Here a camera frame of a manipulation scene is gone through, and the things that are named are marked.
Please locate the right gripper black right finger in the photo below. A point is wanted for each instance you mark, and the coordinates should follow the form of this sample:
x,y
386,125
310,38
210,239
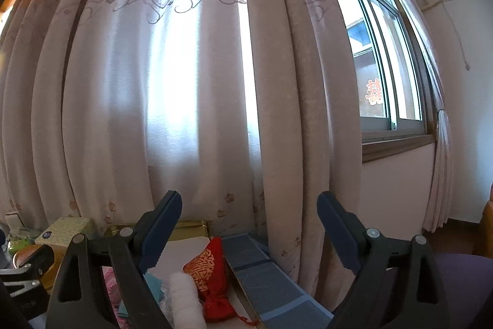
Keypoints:
x,y
367,253

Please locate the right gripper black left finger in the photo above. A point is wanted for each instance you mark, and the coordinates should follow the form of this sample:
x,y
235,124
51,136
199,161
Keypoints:
x,y
79,298

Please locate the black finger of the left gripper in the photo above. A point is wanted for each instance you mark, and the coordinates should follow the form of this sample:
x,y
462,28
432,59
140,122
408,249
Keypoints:
x,y
23,296

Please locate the white sponge with black stripe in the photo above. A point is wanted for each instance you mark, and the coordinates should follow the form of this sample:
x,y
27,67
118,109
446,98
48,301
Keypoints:
x,y
14,221

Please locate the teal microfiber cloth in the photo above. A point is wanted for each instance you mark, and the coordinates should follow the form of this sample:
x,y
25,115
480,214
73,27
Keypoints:
x,y
147,288

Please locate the white gauze roll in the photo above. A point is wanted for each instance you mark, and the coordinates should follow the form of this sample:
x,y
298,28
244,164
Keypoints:
x,y
185,304

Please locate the pink patterned cloth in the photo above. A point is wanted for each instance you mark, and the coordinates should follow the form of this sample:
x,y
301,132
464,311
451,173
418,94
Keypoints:
x,y
112,288

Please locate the green wipes packet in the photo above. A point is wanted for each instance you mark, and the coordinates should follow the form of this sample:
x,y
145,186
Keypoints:
x,y
15,245

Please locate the purple chair seat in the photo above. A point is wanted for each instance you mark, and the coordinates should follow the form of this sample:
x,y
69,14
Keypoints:
x,y
462,286

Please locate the tissue pack, blue and yellow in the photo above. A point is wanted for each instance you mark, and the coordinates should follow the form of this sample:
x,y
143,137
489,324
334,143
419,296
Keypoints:
x,y
61,232

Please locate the tied side curtain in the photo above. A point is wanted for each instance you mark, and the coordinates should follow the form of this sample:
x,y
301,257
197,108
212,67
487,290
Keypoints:
x,y
439,204

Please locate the blue plaid tablecloth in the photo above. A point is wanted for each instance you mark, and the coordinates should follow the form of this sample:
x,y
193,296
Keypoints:
x,y
277,300

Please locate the red embroidered pouch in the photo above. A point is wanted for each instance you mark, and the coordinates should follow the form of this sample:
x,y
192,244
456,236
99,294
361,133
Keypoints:
x,y
209,272

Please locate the pink floral curtain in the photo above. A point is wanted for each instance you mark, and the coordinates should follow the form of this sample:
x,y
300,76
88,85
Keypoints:
x,y
248,108

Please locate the sliding window frame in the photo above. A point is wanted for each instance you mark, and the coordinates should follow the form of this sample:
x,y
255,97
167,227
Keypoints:
x,y
395,104

